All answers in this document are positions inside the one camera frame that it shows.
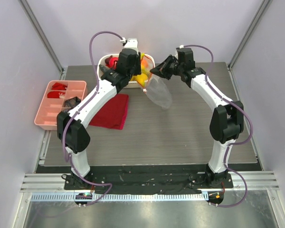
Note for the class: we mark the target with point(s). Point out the pink compartment tray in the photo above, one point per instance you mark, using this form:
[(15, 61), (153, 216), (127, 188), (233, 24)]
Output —
[(46, 117)]

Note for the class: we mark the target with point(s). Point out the white slotted cable duct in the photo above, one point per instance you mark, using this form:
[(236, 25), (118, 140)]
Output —
[(80, 197)]

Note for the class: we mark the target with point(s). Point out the orange fruit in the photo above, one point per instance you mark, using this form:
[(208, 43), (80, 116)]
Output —
[(144, 63)]

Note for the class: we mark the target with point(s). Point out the red folded cloth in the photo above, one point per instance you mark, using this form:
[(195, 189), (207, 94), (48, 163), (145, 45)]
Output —
[(113, 114)]

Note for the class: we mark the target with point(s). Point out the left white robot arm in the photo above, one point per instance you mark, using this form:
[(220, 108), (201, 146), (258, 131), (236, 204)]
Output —
[(71, 126)]

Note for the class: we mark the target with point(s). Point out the yellow banana right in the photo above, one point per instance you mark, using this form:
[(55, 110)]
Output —
[(140, 79)]

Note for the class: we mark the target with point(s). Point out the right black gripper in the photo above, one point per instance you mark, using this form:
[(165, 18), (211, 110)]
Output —
[(169, 67)]

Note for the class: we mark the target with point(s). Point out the red apple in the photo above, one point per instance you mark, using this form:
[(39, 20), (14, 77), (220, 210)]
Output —
[(112, 63)]

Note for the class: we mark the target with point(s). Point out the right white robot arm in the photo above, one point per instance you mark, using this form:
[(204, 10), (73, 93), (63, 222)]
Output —
[(227, 121)]

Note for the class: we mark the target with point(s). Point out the red item in tray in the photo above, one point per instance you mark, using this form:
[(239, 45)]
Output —
[(58, 90)]

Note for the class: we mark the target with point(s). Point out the white plastic fruit basket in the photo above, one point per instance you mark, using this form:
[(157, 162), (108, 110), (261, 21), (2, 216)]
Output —
[(103, 66)]

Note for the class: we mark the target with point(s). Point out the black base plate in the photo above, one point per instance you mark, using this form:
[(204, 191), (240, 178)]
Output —
[(146, 180)]

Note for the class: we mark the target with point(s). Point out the clear zip top bag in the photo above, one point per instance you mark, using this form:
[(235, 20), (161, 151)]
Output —
[(158, 93)]

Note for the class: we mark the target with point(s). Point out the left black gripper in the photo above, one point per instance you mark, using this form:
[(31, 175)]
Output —
[(138, 71)]

